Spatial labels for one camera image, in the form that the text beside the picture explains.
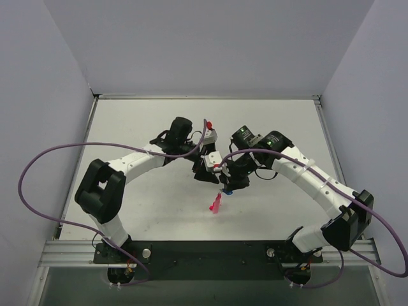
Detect pink keychain charm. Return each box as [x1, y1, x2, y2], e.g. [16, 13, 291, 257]
[209, 193, 222, 214]

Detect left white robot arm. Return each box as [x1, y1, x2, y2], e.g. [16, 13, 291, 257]
[75, 117, 219, 263]

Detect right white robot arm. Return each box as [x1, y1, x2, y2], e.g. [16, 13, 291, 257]
[220, 126, 374, 254]

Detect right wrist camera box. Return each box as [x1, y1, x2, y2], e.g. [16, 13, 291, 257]
[204, 151, 228, 174]

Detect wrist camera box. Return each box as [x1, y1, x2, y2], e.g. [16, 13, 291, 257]
[204, 151, 228, 174]
[202, 129, 217, 145]

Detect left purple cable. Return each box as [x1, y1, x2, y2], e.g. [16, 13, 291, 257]
[18, 119, 213, 287]

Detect purple cable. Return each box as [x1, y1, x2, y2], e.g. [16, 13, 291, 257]
[18, 119, 213, 287]
[215, 149, 408, 289]

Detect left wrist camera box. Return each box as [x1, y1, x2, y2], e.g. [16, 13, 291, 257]
[202, 129, 217, 145]

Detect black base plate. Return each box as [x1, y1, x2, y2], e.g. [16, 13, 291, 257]
[92, 239, 324, 282]

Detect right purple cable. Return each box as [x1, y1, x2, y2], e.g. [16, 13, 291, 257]
[215, 149, 408, 289]

